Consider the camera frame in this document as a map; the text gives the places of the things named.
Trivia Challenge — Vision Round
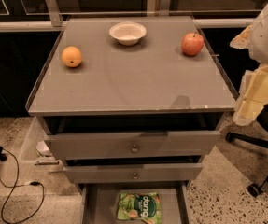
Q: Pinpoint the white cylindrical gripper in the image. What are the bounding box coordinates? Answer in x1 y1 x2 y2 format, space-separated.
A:
230 25 268 126

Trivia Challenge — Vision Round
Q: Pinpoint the green rice chip bag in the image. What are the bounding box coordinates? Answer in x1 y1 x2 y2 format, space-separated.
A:
117 192 162 224

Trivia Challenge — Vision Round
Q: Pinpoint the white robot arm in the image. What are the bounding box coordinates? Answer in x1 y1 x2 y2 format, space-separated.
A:
230 4 268 126

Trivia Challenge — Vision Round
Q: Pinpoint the top grey drawer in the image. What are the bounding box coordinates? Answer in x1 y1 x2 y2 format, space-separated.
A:
45 131 220 160

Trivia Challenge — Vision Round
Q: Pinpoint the grey drawer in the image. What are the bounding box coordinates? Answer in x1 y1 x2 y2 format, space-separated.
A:
80 182 191 224
63 163 203 184
45 131 220 160

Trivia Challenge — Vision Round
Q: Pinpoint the grey drawer cabinet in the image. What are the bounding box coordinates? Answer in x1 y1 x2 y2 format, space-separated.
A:
25 15 242 224

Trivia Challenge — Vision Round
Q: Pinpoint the middle grey drawer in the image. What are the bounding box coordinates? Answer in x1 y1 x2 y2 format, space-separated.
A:
63 163 203 184

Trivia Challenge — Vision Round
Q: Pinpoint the bottom grey drawer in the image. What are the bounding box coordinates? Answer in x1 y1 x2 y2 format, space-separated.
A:
80 182 191 224

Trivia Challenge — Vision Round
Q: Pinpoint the red apple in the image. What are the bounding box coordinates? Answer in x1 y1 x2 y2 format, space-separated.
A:
181 32 204 56

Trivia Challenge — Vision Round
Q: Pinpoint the white paper bowl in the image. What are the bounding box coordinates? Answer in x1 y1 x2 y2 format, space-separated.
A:
109 21 147 46

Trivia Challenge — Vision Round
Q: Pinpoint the orange fruit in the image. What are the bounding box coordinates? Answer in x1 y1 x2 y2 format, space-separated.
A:
61 46 82 68

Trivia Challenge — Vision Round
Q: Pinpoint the white object in bin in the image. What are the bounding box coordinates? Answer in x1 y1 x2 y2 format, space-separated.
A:
36 141 51 157

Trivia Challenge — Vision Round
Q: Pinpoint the metal window bracket left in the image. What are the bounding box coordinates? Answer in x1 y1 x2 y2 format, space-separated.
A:
45 0 63 27

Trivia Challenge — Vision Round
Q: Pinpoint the black cable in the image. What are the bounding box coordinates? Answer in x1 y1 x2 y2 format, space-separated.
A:
0 145 46 224

